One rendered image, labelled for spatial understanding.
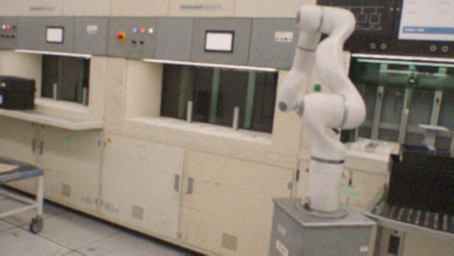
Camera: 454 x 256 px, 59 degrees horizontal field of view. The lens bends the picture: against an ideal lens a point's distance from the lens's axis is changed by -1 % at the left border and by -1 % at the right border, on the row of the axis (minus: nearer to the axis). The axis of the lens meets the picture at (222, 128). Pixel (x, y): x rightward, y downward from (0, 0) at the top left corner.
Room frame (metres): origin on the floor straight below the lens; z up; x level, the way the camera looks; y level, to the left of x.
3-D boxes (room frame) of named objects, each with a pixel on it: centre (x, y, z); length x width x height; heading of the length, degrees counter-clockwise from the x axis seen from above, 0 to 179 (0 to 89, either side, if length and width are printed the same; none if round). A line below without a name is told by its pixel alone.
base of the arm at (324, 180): (1.42, -0.39, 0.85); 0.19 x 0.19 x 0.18
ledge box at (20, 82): (3.24, 1.74, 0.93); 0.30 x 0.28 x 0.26; 58
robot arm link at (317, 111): (1.42, -0.35, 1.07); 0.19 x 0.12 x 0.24; 97
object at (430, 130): (1.64, -0.86, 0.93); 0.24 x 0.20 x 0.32; 161
